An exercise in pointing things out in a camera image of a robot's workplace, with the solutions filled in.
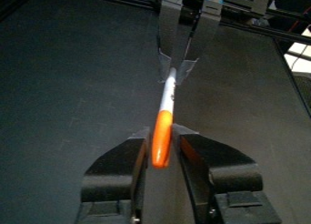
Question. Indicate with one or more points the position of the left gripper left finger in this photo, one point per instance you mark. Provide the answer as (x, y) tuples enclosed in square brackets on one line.
[(115, 170)]

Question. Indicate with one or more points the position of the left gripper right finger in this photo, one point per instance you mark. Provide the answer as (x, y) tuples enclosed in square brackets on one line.
[(219, 170)]

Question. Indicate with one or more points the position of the grey marker pen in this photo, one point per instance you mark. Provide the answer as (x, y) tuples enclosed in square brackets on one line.
[(162, 136)]

